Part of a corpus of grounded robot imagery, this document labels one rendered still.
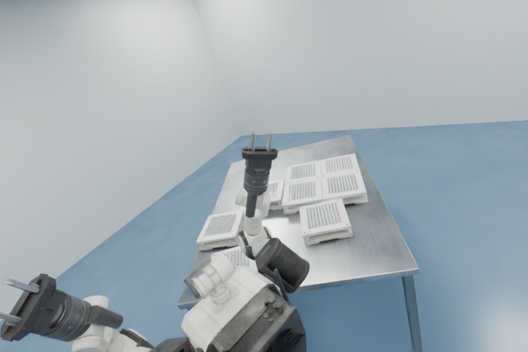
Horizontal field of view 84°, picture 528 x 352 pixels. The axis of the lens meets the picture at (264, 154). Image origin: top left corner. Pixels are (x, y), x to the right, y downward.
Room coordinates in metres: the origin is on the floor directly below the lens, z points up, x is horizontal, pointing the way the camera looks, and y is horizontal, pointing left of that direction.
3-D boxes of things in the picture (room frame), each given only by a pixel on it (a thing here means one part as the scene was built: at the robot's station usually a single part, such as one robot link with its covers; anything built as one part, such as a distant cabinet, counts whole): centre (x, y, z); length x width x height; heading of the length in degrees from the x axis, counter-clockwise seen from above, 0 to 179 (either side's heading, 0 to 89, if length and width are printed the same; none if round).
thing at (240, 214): (1.49, 0.38, 0.89); 0.25 x 0.24 x 0.02; 75
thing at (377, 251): (1.69, -0.07, 0.81); 1.50 x 1.10 x 0.04; 168
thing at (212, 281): (0.65, 0.24, 1.29); 0.10 x 0.07 x 0.09; 126
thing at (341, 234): (1.27, -0.19, 0.84); 0.24 x 0.24 x 0.02; 79
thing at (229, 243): (1.49, 0.38, 0.84); 0.24 x 0.24 x 0.02; 75
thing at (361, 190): (1.50, -0.39, 0.89); 0.25 x 0.24 x 0.02; 74
